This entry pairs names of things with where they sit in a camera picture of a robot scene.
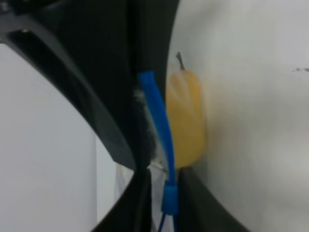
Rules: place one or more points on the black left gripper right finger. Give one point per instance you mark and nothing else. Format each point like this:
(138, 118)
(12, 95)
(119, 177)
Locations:
(151, 23)

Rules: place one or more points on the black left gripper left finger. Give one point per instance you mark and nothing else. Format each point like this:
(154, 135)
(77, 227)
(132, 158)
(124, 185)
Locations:
(86, 49)

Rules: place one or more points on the blue zipper slider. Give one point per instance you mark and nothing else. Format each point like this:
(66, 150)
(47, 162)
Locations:
(170, 201)

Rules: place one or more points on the clear zip bag blue seal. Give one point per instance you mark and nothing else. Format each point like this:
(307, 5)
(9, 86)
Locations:
(162, 160)

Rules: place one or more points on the yellow pear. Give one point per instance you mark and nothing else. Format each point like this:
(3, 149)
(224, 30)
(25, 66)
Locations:
(186, 113)

